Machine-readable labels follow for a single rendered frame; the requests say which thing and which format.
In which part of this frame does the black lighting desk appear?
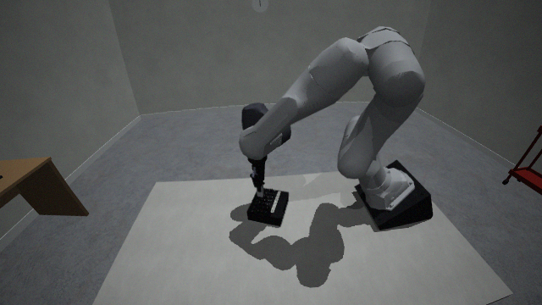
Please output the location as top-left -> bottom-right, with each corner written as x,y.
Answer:
247,188 -> 289,226

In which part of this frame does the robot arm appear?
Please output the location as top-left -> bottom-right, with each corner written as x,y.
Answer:
239,26 -> 426,211

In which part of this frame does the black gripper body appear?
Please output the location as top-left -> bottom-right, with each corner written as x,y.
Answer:
248,156 -> 267,173

